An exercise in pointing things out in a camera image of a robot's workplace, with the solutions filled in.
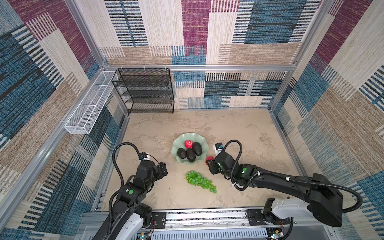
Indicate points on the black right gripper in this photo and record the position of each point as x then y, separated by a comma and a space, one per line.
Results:
212, 167

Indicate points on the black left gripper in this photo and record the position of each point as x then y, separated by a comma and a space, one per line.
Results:
162, 168

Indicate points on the red fake pomegranate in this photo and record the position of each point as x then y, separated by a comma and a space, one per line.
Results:
209, 159
189, 144

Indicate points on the dark fake avocado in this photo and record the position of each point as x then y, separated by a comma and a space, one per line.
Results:
182, 154
191, 156
197, 148

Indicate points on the green fake grape bunch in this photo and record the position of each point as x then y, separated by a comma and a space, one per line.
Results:
197, 179

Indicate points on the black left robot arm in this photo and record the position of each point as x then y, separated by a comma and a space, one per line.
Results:
127, 214

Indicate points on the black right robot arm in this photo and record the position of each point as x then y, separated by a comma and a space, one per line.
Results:
324, 200

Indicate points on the pale green wavy fruit bowl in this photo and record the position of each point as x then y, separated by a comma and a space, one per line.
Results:
180, 143

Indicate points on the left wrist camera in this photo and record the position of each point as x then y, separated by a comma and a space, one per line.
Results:
144, 156

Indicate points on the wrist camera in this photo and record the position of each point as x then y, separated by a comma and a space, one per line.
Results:
144, 156
218, 147

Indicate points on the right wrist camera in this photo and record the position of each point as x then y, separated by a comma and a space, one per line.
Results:
218, 147

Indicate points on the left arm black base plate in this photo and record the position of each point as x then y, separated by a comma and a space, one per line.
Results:
154, 221

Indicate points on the aluminium front rail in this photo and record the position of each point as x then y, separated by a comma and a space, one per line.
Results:
232, 224

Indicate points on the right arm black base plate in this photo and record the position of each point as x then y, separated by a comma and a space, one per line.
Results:
257, 217

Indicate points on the black wire mesh shelf rack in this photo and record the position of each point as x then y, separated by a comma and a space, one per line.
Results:
145, 90

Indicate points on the white wire mesh basket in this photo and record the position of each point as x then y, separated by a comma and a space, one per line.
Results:
87, 112

